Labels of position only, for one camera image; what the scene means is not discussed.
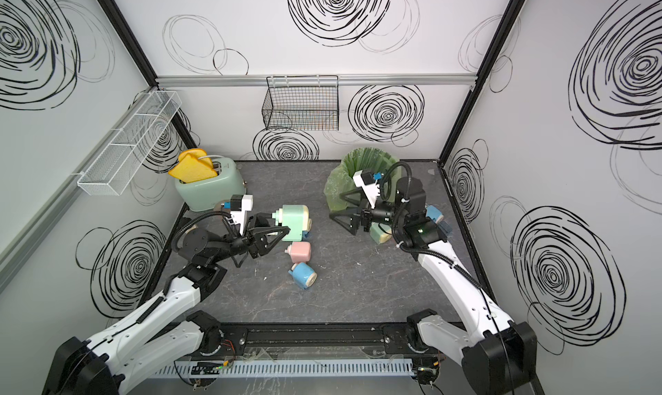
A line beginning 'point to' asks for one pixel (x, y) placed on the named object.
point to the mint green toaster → (204, 195)
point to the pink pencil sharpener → (300, 252)
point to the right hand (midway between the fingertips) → (338, 208)
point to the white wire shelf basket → (114, 170)
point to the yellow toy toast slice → (194, 165)
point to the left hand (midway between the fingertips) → (286, 228)
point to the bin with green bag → (340, 178)
